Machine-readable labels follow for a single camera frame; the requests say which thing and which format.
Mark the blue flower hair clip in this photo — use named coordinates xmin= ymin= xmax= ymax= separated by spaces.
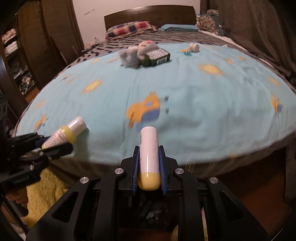
xmin=184 ymin=51 xmax=192 ymax=56

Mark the plaid red blue pillow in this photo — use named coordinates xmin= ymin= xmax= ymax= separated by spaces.
xmin=105 ymin=21 xmax=158 ymax=40

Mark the grey black patterned blanket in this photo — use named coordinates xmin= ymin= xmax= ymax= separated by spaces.
xmin=52 ymin=32 xmax=292 ymax=104

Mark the yellow fluffy rug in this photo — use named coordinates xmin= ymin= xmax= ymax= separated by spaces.
xmin=21 ymin=168 xmax=69 ymax=228

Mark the brown patterned cushion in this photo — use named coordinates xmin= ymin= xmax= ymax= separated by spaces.
xmin=196 ymin=9 xmax=225 ymax=36

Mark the brown curtain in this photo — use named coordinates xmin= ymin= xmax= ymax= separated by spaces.
xmin=200 ymin=1 xmax=295 ymax=202

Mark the dark wooden headboard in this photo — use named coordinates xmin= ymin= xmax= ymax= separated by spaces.
xmin=104 ymin=5 xmax=196 ymax=29

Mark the white tube yellow cap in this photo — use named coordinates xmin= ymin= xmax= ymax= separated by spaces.
xmin=138 ymin=126 xmax=161 ymax=191

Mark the grey plush doll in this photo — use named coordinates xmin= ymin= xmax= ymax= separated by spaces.
xmin=119 ymin=40 xmax=159 ymax=68

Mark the yellow white lotion bottle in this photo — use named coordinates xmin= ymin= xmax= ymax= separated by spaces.
xmin=41 ymin=116 xmax=87 ymax=150

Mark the light blue pillow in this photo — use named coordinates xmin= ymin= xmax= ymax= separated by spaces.
xmin=158 ymin=24 xmax=200 ymax=32

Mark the dark green card box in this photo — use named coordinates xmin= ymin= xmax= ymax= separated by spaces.
xmin=142 ymin=48 xmax=171 ymax=67

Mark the dark wooden wardrobe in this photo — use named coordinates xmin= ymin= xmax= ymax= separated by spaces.
xmin=1 ymin=1 xmax=84 ymax=123

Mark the light blue cartoon sheet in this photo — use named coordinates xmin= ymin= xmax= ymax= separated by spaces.
xmin=16 ymin=43 xmax=295 ymax=165

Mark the person's left hand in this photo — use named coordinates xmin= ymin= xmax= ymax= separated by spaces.
xmin=6 ymin=187 xmax=28 ymax=208

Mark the small white jar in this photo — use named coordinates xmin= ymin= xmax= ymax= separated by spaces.
xmin=189 ymin=43 xmax=200 ymax=53

